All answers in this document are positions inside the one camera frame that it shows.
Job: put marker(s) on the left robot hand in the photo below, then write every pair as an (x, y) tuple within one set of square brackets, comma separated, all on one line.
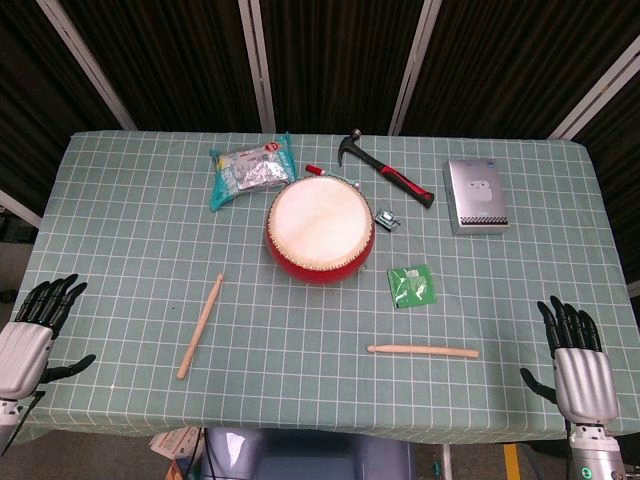
[(22, 350)]

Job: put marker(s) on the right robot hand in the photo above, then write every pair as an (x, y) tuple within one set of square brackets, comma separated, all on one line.
[(585, 380)]

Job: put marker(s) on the wooden drumstick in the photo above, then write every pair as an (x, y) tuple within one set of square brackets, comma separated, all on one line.
[(425, 350), (200, 327)]

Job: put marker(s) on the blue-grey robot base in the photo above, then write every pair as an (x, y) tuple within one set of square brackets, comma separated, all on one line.
[(310, 455)]

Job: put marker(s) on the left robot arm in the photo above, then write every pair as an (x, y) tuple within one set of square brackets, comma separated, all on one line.
[(6, 420)]

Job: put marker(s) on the green grid cutting mat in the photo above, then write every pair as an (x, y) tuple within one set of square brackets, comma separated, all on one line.
[(320, 320)]

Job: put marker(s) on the red drum with white skin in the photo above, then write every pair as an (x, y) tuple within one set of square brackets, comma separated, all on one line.
[(320, 227)]

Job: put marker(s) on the cardboard box with print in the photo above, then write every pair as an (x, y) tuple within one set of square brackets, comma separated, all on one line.
[(175, 442)]

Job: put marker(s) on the green sachet packet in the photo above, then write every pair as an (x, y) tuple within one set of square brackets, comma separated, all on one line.
[(412, 286)]

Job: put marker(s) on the silver earbuds box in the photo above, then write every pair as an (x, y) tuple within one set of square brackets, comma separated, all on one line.
[(475, 195)]

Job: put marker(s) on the small metal binder clip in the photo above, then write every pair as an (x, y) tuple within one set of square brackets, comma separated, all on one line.
[(387, 219)]

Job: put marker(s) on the black and red claw hammer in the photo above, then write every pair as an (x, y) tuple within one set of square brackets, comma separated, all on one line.
[(387, 170)]

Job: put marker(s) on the teal snack package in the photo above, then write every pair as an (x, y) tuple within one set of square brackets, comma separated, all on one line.
[(250, 170)]

